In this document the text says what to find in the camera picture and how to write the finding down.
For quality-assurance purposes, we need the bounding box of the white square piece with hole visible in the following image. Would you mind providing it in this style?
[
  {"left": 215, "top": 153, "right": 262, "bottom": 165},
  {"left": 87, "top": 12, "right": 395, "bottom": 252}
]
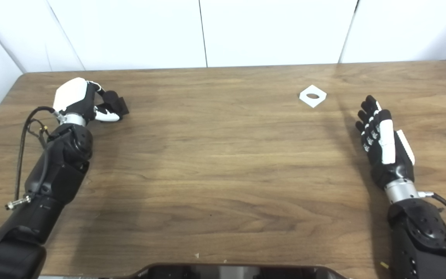
[{"left": 299, "top": 84, "right": 328, "bottom": 108}]

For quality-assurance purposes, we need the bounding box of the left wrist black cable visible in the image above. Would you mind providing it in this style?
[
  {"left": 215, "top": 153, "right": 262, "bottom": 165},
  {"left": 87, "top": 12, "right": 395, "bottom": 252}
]
[{"left": 5, "top": 106, "right": 59, "bottom": 211}]

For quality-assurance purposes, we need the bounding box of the black peg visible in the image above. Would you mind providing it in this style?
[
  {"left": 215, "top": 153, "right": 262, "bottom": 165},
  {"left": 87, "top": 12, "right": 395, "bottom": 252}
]
[{"left": 101, "top": 90, "right": 130, "bottom": 119}]

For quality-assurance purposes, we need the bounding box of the black robot torso edge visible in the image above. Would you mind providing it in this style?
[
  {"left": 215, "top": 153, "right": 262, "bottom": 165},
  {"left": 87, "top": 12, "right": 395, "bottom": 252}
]
[{"left": 130, "top": 263, "right": 347, "bottom": 279}]

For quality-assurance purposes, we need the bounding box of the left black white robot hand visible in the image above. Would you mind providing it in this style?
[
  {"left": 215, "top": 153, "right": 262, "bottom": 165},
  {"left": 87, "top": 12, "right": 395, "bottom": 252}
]
[{"left": 53, "top": 77, "right": 122, "bottom": 124}]

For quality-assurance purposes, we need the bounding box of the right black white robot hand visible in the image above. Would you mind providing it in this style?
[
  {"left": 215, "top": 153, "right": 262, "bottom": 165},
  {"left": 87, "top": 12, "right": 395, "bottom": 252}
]
[{"left": 355, "top": 95, "right": 416, "bottom": 190}]

